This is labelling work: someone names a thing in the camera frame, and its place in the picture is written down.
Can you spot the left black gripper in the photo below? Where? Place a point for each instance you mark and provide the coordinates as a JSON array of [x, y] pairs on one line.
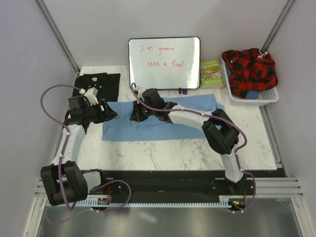
[[106, 114]]

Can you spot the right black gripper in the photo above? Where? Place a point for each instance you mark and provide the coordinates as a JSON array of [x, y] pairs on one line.
[[137, 115]]

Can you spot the light blue long sleeve shirt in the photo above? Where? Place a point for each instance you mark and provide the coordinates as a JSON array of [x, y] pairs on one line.
[[121, 128]]

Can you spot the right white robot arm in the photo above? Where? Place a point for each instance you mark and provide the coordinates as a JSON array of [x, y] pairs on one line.
[[223, 136]]

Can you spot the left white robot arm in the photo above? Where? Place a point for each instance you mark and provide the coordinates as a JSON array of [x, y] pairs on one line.
[[63, 181]]

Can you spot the white dry-erase board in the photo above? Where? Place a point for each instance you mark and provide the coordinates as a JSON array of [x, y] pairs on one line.
[[164, 63]]

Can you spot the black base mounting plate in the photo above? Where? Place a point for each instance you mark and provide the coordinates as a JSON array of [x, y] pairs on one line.
[[171, 186]]

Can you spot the green paperback book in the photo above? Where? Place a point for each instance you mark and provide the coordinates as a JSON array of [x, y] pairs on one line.
[[211, 74]]

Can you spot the blue checkered cloth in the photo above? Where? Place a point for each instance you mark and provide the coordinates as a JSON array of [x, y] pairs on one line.
[[252, 95]]

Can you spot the red black plaid shirt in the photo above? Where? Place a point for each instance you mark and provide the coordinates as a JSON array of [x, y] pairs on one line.
[[251, 70]]

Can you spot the white plastic basket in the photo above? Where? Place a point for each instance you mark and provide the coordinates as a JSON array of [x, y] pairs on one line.
[[264, 97]]

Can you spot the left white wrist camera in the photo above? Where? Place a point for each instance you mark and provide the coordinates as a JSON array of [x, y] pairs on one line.
[[91, 95]]

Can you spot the white slotted cable duct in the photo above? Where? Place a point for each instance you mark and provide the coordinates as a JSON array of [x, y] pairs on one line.
[[96, 202]]

